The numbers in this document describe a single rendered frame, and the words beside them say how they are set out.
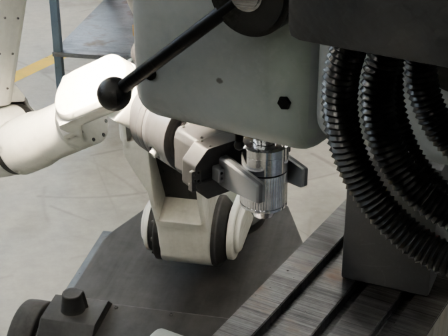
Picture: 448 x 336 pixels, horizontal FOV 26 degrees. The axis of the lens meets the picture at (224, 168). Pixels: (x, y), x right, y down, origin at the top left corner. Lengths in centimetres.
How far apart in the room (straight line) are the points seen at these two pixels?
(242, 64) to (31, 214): 270
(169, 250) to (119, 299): 14
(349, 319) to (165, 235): 71
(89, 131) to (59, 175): 255
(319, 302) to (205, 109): 51
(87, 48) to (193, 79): 325
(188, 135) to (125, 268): 110
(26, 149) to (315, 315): 42
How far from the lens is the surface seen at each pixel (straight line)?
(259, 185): 91
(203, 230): 185
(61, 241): 327
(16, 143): 121
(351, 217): 128
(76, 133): 113
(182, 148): 98
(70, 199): 353
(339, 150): 57
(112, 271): 204
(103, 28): 430
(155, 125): 101
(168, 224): 186
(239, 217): 191
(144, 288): 198
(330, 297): 129
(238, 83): 80
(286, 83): 78
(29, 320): 187
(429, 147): 73
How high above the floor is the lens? 166
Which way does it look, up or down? 27 degrees down
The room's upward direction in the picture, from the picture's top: straight up
